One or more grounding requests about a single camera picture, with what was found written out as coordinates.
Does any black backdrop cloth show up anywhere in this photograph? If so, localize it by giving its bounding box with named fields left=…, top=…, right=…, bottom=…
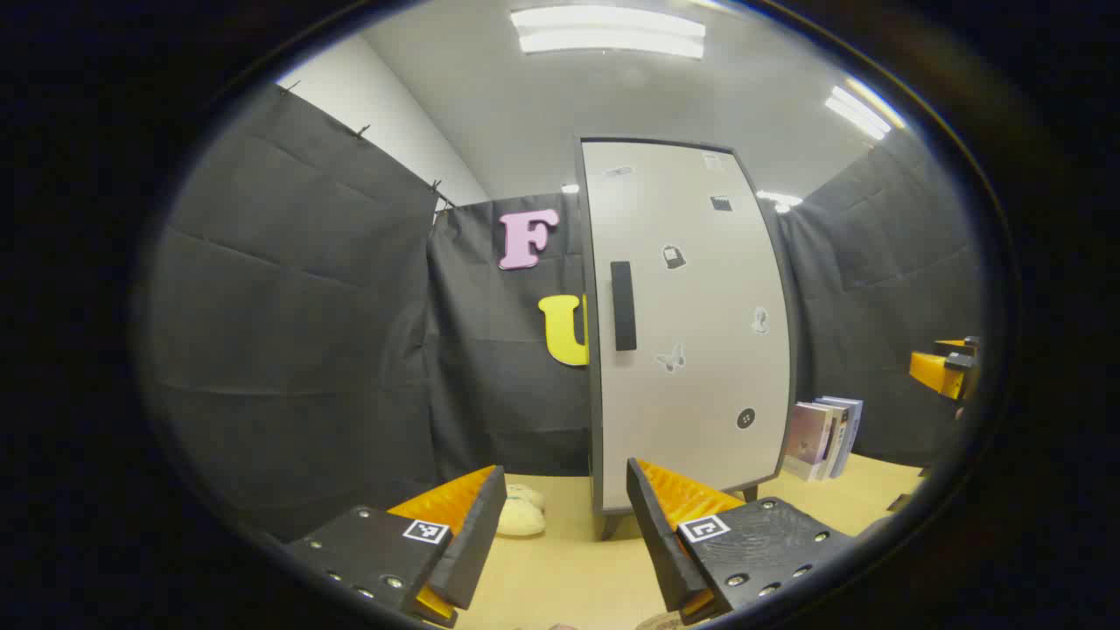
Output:
left=144, top=83, right=983, bottom=543

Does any light grey cabinet door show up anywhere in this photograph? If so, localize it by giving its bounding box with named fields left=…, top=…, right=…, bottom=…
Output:
left=582, top=140, right=793, bottom=513

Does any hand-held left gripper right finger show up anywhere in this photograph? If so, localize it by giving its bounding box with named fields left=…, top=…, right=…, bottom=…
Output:
left=626, top=457, right=854, bottom=627

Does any large ceiling light panel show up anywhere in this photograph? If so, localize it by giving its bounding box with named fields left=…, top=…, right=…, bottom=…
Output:
left=511, top=6, right=706, bottom=60

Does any black cabinet door handle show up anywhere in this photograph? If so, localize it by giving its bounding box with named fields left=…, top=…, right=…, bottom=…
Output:
left=610, top=261, right=638, bottom=352

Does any cream plush toy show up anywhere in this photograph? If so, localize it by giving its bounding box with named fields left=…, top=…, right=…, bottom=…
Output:
left=496, top=483, right=548, bottom=537

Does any dark grey cabinet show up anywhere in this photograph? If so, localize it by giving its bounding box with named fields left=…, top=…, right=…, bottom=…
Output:
left=575, top=136, right=799, bottom=541

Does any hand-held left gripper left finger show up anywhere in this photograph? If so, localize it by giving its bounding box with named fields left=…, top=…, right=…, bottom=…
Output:
left=284, top=464, right=508, bottom=629

